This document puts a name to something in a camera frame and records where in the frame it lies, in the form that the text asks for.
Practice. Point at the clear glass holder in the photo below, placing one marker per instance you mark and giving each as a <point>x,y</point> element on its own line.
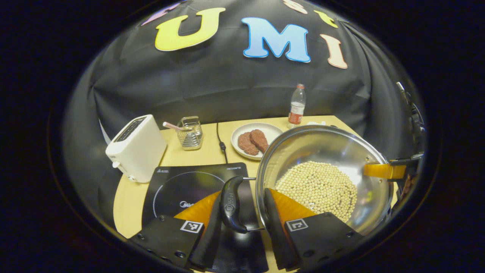
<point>190,132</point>

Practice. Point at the small white dish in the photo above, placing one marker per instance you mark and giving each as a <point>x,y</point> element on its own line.
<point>316,123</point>

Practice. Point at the white toaster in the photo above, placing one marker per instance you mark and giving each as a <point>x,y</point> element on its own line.
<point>138,151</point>

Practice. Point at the white plate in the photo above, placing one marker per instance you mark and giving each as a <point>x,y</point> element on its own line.
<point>271,132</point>

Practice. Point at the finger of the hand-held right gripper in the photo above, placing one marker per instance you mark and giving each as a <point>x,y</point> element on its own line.
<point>382,170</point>

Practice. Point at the clear plastic bottle red label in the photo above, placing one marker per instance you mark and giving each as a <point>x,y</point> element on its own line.
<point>297,108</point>

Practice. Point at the black backdrop cloth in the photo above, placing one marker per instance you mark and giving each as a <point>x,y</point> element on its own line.
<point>227,87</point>

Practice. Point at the heap of soybeans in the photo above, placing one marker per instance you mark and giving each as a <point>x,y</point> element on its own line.
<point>318,185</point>

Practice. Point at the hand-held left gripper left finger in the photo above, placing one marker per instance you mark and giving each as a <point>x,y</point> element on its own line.
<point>170,239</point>

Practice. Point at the pink stick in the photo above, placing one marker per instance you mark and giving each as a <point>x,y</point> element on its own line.
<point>172,126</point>

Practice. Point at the black induction cooktop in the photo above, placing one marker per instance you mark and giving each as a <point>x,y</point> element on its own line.
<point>178,189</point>

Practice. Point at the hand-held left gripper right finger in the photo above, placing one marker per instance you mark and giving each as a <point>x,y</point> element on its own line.
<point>322,239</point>

